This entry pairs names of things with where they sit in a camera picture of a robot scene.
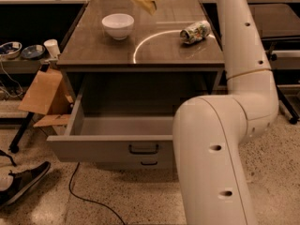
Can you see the black drawer handle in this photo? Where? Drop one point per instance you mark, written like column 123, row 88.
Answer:
column 152, row 163
column 143, row 150

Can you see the crushed green white can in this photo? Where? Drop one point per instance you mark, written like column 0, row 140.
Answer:
column 195, row 32

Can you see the black sneaker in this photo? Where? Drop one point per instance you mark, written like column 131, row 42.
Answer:
column 14, row 185

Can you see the grey drawer cabinet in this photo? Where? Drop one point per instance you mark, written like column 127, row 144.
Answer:
column 154, row 44

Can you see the white paper cup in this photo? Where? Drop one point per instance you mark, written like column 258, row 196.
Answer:
column 52, row 47

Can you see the black lower drawer handle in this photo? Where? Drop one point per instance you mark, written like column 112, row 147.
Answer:
column 152, row 163

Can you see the open grey top drawer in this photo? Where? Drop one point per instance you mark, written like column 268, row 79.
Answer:
column 114, row 110

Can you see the brown cardboard box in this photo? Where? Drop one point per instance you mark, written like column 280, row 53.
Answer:
column 48, row 95

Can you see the lower grey drawer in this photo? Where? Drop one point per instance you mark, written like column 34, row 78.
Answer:
column 136, row 165

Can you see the blue plate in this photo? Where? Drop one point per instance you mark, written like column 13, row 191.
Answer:
column 34, row 52

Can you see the black top drawer handle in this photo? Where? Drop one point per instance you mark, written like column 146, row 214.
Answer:
column 143, row 150

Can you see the white ceramic bowl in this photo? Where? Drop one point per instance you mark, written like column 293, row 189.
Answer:
column 118, row 25

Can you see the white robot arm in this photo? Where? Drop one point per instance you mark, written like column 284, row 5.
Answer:
column 208, row 130

